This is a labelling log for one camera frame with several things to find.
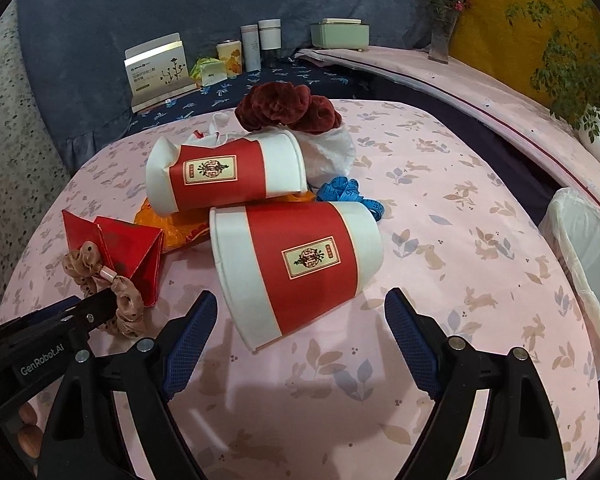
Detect pink bunny print cloth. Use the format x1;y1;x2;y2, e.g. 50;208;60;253
0;99;600;480

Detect green tissue box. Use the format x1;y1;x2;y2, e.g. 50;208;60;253
309;17;372;52

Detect dark purple cloth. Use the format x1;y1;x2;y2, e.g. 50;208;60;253
330;80;561;226

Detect blue grey cloth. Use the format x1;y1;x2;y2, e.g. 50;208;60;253
17;0;466;176

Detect orange cloth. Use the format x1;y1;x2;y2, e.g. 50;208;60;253
134;191;313;253

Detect yellow tin can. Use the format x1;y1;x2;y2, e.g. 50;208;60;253
216;40;243;78

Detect white bottle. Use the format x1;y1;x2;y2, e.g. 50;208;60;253
240;25;263;72

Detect red paper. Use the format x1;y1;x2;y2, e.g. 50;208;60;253
61;210;165;307

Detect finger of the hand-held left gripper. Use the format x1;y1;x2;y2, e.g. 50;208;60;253
55;291;120;341
0;296;83;331

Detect large red white paper cup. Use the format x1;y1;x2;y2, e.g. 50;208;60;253
209;201;385;352

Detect pale pink dotted cloth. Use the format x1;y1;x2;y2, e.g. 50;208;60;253
295;45;600;211

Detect white bag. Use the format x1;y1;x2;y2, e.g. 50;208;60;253
295;122;357;186

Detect beige lace scrunchie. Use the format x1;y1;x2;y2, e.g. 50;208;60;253
62;241;147;337

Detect blue sock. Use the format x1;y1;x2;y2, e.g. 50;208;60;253
314;176;385;221

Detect crushed red white paper cup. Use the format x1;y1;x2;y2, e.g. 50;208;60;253
145;130;308;217

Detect white lidded jar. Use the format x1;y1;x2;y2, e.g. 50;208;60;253
258;19;282;68

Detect maroon fluffy scrunchie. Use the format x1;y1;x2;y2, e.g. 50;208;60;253
235;82;345;135

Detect glass vase with pink flowers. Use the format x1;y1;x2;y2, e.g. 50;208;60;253
412;0;473;65

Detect brown wooden beads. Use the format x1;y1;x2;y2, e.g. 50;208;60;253
17;402;43;458

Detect trash bin with white liner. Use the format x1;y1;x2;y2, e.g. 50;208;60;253
537;187;600;376

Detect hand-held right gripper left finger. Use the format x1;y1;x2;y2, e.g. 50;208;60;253
37;291;218;480

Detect navy floral cloth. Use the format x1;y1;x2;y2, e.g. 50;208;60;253
125;65;376;138

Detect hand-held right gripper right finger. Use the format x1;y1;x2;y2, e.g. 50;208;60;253
384;287;566;480

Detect white flower print box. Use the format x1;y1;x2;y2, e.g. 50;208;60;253
124;33;197;113

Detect green packet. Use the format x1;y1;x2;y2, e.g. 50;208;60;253
189;56;229;86

